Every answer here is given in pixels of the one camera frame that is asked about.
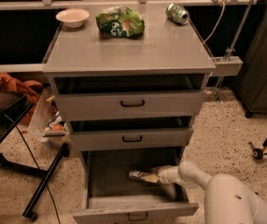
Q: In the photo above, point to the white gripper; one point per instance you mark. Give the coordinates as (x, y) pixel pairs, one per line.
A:
(163, 174)

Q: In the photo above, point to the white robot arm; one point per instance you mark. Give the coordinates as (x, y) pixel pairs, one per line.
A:
(227, 200)

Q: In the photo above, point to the grey bottom drawer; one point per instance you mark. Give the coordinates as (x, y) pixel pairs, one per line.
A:
(110, 196)

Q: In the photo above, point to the grey drawer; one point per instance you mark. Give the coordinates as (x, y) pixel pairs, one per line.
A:
(110, 196)
(109, 134)
(129, 97)

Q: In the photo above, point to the grey middle drawer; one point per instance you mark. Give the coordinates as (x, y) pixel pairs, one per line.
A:
(109, 134)

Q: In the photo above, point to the grey drawer cabinet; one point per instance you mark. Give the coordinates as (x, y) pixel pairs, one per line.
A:
(165, 48)

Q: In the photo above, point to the grey top drawer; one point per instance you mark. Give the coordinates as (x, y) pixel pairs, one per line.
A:
(129, 97)

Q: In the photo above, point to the green soda can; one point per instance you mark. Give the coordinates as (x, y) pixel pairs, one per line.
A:
(177, 14)

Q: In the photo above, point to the clear plastic bag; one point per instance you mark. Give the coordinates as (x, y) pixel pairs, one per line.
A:
(39, 127)

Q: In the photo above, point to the metal pole with clamp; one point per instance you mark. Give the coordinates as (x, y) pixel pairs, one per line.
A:
(228, 65)

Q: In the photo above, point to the orange bag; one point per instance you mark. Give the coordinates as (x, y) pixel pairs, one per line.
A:
(31, 88)

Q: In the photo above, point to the green chip bag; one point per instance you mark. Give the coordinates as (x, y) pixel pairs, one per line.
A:
(120, 21)

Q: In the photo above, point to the black cart stand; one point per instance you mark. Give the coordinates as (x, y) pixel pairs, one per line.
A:
(13, 107)

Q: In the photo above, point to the white bowl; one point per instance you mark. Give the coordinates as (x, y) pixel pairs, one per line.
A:
(73, 17)

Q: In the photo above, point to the grey side shelf rail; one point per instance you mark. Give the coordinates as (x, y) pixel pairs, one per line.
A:
(21, 68)

